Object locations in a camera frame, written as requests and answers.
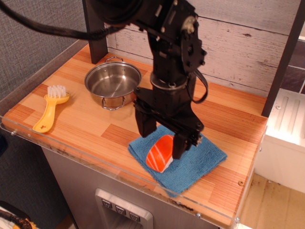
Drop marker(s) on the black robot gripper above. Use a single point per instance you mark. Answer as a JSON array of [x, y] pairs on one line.
[[171, 107]]

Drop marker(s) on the salmon sushi toy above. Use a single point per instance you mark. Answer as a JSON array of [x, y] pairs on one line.
[[160, 156]]

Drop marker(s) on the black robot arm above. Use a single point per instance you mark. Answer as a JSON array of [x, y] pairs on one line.
[[172, 29]]

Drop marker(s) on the blue folded cloth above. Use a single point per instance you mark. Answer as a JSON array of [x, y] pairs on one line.
[[182, 173]]

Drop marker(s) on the small steel pot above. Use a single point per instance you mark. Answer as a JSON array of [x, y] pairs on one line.
[[112, 83]]

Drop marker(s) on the silver dispenser button panel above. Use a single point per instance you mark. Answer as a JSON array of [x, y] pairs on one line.
[[117, 213]]

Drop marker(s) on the yellow dish brush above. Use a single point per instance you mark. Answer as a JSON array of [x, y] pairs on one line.
[[56, 95]]

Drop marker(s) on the white side cabinet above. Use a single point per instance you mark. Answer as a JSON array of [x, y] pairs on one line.
[[281, 154]]

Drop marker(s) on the clear acrylic guard rail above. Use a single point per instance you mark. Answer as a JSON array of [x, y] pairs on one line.
[[214, 201]]

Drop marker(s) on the dark left post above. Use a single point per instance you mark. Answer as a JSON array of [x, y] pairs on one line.
[[98, 49]]

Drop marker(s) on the dark post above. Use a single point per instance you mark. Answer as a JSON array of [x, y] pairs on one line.
[[98, 49], [285, 59]]

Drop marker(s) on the dark right post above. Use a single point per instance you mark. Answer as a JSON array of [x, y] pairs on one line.
[[285, 59]]

